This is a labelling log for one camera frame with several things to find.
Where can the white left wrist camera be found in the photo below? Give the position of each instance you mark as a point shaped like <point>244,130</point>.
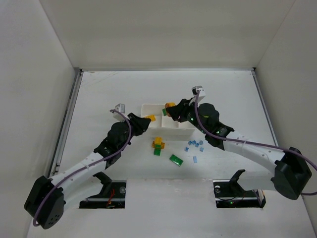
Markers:
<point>119,112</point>

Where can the yellow oval butterfly lego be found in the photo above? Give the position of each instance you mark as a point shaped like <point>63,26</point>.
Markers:
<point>168,105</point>

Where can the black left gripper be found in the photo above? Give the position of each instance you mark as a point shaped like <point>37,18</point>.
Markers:
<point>135,121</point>

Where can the yellow and green lego stack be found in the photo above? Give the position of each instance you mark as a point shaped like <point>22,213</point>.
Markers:
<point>158,145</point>

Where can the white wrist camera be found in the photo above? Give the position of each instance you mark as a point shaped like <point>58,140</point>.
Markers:
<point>119,112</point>
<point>198,93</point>

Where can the small green lego brick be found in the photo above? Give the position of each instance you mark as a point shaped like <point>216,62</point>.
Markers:
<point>164,112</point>

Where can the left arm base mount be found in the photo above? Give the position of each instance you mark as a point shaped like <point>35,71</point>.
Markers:
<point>111,195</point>

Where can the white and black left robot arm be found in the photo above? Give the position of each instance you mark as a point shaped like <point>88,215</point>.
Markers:
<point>47,198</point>

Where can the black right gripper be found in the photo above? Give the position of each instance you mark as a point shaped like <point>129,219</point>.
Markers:
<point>184,109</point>

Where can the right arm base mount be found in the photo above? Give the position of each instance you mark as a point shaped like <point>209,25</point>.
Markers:
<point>230,194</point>

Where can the white three-compartment container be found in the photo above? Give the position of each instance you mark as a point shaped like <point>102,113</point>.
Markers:
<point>165,126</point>

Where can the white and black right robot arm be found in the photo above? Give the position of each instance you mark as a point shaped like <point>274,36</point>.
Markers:
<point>287,170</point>

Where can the green flat lego plate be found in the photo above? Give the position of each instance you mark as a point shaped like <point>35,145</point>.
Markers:
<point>176,160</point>

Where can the yellow lego brick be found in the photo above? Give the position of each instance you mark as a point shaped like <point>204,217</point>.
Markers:
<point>151,117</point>

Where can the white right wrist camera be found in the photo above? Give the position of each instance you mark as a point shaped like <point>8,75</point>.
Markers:
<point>198,93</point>

